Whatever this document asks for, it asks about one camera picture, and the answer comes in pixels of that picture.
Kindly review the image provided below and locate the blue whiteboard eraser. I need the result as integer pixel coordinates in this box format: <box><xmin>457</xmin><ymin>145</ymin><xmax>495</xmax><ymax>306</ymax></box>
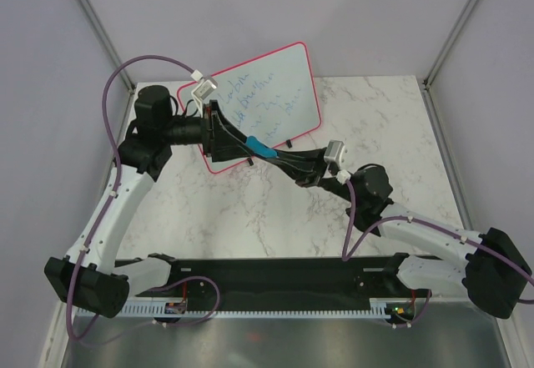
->
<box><xmin>245</xmin><ymin>136</ymin><xmax>278</xmax><ymax>159</ymax></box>

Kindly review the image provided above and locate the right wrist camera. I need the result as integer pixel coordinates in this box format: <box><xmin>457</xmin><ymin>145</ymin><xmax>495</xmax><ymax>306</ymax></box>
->
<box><xmin>324</xmin><ymin>140</ymin><xmax>346</xmax><ymax>176</ymax></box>

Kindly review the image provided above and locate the left aluminium corner post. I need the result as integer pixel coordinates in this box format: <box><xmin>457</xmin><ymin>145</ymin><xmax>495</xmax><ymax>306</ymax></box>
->
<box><xmin>75</xmin><ymin>0</ymin><xmax>123</xmax><ymax>68</ymax></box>

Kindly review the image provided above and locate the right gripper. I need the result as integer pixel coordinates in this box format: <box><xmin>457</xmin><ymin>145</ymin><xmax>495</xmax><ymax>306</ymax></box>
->
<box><xmin>268</xmin><ymin>147</ymin><xmax>360</xmax><ymax>204</ymax></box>

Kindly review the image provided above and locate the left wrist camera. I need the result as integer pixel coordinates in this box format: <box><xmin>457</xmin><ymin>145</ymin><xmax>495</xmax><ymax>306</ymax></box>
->
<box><xmin>191</xmin><ymin>76</ymin><xmax>218</xmax><ymax>115</ymax></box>

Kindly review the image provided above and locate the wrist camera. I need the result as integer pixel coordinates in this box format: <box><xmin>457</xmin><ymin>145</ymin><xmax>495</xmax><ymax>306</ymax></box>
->
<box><xmin>324</xmin><ymin>140</ymin><xmax>346</xmax><ymax>176</ymax></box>
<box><xmin>191</xmin><ymin>76</ymin><xmax>218</xmax><ymax>115</ymax></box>

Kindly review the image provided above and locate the white slotted cable duct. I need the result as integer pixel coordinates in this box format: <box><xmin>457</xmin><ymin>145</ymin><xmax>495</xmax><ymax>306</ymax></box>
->
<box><xmin>77</xmin><ymin>296</ymin><xmax>431</xmax><ymax>319</ymax></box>

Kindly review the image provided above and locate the right aluminium corner post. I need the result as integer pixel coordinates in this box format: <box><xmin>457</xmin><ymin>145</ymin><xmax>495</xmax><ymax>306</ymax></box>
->
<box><xmin>421</xmin><ymin>0</ymin><xmax>500</xmax><ymax>89</ymax></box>

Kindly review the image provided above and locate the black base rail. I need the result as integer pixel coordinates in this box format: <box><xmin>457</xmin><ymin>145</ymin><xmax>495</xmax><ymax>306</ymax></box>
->
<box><xmin>141</xmin><ymin>256</ymin><xmax>428</xmax><ymax>310</ymax></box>

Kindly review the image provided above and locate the aluminium corner post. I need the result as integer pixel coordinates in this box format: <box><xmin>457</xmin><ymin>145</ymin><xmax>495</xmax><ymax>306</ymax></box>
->
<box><xmin>421</xmin><ymin>0</ymin><xmax>500</xmax><ymax>89</ymax></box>
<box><xmin>75</xmin><ymin>0</ymin><xmax>123</xmax><ymax>68</ymax></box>

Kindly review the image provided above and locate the pink-framed whiteboard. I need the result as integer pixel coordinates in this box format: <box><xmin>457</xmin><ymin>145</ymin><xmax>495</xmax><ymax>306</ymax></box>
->
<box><xmin>176</xmin><ymin>41</ymin><xmax>323</xmax><ymax>175</ymax></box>

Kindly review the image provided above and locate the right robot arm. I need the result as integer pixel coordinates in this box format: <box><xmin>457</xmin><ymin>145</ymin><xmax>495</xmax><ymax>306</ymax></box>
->
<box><xmin>262</xmin><ymin>141</ymin><xmax>533</xmax><ymax>319</ymax></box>

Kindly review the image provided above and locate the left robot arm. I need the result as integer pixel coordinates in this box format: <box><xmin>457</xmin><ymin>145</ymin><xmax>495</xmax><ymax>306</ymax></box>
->
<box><xmin>44</xmin><ymin>85</ymin><xmax>279</xmax><ymax>318</ymax></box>

